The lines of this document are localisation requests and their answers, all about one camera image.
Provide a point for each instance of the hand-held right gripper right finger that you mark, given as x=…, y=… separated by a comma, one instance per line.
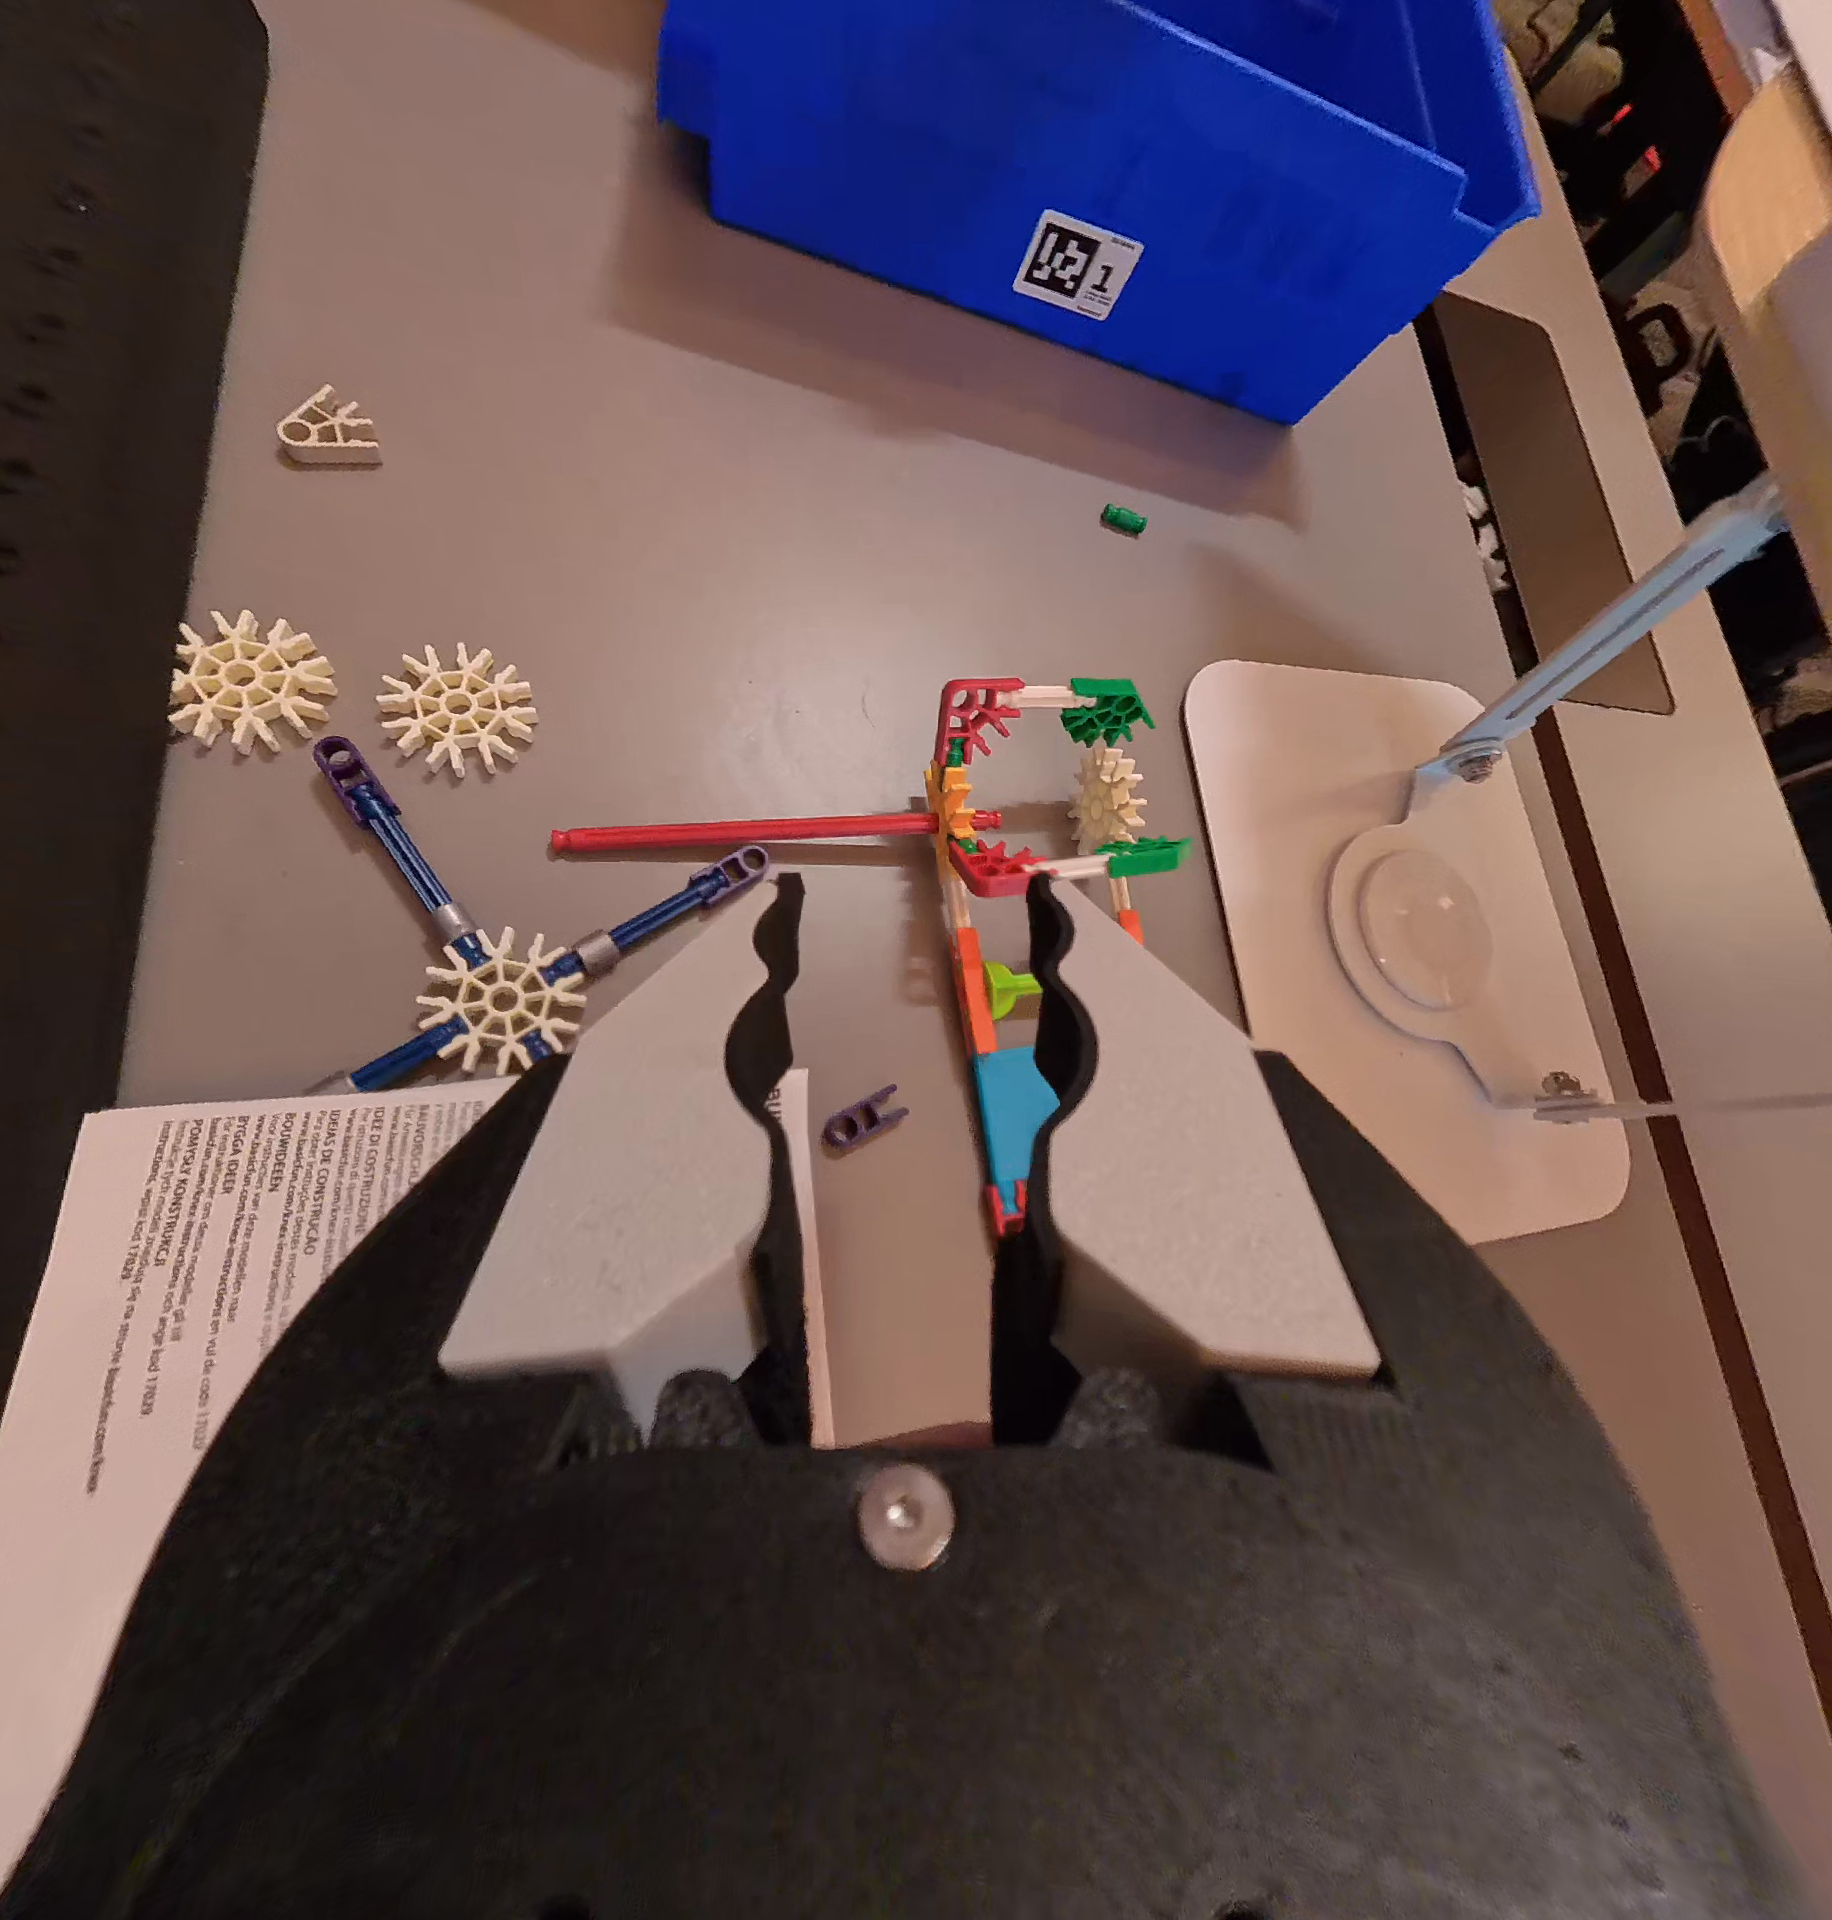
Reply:
x=1201, y=1201

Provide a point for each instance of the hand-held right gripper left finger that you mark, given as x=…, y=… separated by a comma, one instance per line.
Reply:
x=630, y=1201

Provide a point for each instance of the multicolour toy construction model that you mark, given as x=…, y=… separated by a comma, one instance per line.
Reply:
x=1007, y=1116

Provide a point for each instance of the blue plastic bin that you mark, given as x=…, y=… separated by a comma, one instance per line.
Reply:
x=1007, y=118

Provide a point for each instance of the purple clip connector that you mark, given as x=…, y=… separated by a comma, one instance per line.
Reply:
x=854, y=1125

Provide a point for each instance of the blue rod snowflake assembly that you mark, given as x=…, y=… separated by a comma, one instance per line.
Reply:
x=450, y=922

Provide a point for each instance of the white instruction leaflet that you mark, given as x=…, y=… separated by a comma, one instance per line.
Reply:
x=182, y=1304

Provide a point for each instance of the cream snowflake connector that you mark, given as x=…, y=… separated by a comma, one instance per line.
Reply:
x=270, y=678
x=475, y=710

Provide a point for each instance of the small green rod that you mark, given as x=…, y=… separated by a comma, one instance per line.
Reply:
x=1123, y=519

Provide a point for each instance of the small cream fan connector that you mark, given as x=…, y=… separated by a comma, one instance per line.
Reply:
x=314, y=442

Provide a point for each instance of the black perforated chair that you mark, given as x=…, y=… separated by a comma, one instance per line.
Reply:
x=60, y=599

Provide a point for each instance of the white document stand board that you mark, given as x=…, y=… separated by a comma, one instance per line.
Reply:
x=1822, y=374

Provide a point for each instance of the clear acrylic bracket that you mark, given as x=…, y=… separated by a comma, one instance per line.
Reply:
x=1418, y=938

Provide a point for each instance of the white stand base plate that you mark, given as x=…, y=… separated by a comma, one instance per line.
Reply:
x=1274, y=839

